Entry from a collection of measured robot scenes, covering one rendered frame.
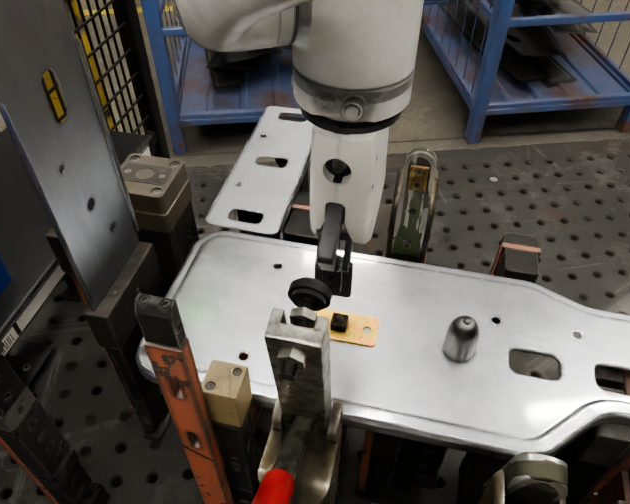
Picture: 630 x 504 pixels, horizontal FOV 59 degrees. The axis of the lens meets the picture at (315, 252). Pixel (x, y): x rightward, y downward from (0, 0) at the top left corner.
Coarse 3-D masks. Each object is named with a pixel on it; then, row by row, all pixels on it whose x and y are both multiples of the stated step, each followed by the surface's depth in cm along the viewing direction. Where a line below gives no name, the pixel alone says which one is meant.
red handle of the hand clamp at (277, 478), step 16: (288, 432) 42; (304, 432) 42; (288, 448) 40; (304, 448) 41; (288, 464) 38; (272, 480) 36; (288, 480) 36; (256, 496) 35; (272, 496) 34; (288, 496) 35
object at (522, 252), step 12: (504, 240) 71; (516, 240) 71; (528, 240) 71; (504, 252) 70; (516, 252) 69; (528, 252) 69; (540, 252) 69; (504, 264) 68; (516, 264) 68; (528, 264) 68; (504, 276) 68; (516, 276) 68; (528, 276) 67
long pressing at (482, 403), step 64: (192, 256) 68; (256, 256) 68; (192, 320) 61; (256, 320) 61; (384, 320) 61; (448, 320) 61; (512, 320) 61; (576, 320) 61; (256, 384) 55; (384, 384) 55; (448, 384) 55; (512, 384) 55; (576, 384) 55; (512, 448) 50
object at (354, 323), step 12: (324, 312) 61; (336, 312) 61; (348, 312) 61; (336, 324) 59; (348, 324) 60; (360, 324) 60; (372, 324) 60; (336, 336) 59; (348, 336) 59; (360, 336) 59; (372, 336) 59
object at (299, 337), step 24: (312, 288) 36; (312, 312) 35; (264, 336) 34; (288, 336) 33; (312, 336) 33; (288, 360) 34; (312, 360) 35; (288, 384) 39; (312, 384) 38; (288, 408) 43; (312, 408) 42
